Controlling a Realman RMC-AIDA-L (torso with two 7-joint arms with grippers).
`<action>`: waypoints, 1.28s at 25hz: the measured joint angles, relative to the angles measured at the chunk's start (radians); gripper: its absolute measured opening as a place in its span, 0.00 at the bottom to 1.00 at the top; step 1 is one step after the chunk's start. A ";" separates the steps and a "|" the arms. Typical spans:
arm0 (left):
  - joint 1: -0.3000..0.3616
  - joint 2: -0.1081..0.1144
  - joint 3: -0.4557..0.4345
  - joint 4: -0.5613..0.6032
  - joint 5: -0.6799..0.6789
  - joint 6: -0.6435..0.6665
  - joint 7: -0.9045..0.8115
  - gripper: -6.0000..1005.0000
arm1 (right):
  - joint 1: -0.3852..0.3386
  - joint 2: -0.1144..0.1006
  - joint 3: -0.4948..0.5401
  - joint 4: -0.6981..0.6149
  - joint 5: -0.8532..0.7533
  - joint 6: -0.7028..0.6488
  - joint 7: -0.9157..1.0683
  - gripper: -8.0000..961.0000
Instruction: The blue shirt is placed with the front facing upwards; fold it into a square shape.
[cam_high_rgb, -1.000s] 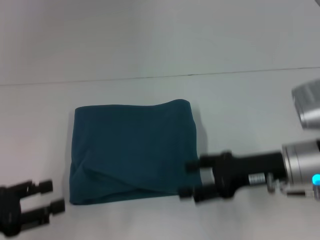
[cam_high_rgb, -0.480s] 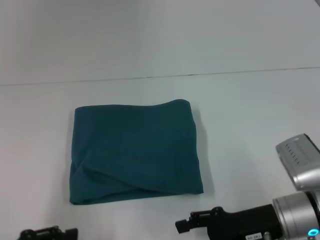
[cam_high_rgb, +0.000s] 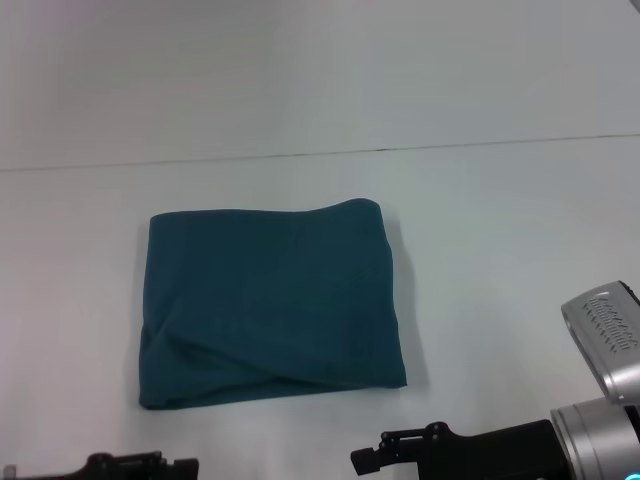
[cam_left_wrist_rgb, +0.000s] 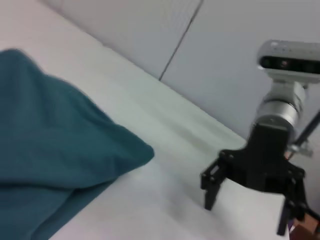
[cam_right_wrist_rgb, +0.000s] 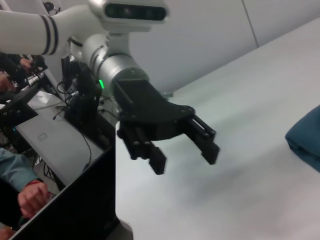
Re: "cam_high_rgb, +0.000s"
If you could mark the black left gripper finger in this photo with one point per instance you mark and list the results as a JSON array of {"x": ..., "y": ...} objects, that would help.
[{"x": 150, "y": 465}]

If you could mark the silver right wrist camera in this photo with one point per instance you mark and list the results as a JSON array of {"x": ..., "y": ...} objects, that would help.
[{"x": 605, "y": 340}]

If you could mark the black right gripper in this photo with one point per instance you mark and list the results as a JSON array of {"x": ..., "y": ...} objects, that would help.
[{"x": 490, "y": 452}]

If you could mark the teal blue FREE! t-shirt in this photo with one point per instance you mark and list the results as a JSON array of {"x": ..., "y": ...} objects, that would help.
[{"x": 270, "y": 300}]

